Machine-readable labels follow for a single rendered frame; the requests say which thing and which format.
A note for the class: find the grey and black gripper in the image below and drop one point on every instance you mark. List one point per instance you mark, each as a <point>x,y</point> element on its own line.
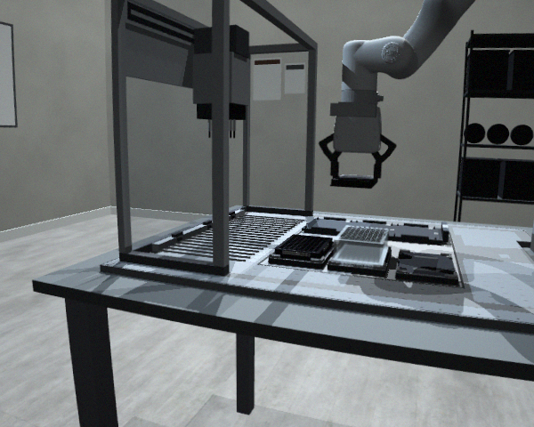
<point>356,135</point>

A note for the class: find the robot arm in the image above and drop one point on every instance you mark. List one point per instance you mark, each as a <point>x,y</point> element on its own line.
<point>394,56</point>

